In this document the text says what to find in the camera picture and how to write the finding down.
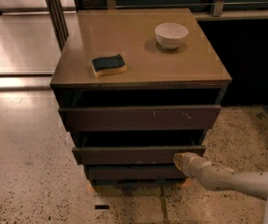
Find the yellow green sponge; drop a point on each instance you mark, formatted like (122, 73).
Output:
(111, 65)

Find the dark top drawer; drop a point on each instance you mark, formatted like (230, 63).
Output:
(139, 118)

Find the dark bottom drawer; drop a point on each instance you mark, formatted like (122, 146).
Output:
(132, 172)

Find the white ceramic bowl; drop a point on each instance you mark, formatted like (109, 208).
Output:
(170, 35)

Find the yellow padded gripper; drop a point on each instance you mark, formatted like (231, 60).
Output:
(196, 167)

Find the dark drawer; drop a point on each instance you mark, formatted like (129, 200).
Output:
(139, 118)
(131, 155)
(132, 172)

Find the brown drawer cabinet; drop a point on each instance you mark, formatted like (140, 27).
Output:
(192, 74)

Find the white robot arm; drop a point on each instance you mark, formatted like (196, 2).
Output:
(216, 178)

